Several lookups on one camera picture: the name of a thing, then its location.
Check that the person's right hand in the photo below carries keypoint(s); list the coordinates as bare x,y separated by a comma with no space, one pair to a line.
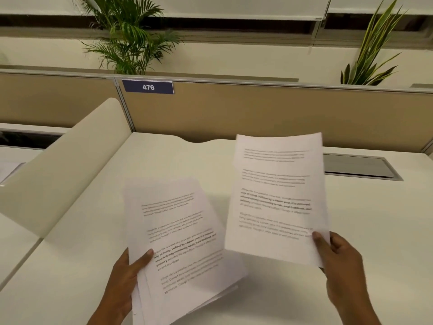
341,267

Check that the person's left hand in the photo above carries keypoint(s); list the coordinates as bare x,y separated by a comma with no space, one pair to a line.
119,287

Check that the person's right thumb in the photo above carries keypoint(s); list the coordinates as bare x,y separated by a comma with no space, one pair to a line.
321,248

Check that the person's left thumb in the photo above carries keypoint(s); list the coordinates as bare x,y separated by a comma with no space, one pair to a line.
143,259

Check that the stack of printed paper sheets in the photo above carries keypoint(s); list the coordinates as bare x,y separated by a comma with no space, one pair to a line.
182,247

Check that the single printed paper sheet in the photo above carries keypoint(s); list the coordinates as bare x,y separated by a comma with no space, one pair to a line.
275,199

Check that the person's left forearm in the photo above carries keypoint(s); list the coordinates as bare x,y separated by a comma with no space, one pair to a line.
101,317

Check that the person's right forearm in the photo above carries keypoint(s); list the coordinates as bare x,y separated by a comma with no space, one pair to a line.
363,308

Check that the white curved desk divider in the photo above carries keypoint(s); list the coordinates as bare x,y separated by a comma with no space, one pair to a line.
67,172

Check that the beige cubicle partition panel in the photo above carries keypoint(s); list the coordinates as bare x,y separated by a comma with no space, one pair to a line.
277,111

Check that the blue desk number sign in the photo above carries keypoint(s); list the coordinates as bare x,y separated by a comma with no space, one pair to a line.
148,87

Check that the beige side partition panel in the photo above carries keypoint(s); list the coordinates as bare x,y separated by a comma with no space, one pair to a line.
55,98

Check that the yellow-edged snake plant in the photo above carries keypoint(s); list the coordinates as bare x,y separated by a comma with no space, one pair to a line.
370,54

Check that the green palm plant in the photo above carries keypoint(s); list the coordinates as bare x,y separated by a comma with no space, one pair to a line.
127,33

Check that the white roller window blind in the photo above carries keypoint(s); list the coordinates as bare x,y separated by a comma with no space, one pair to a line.
159,6

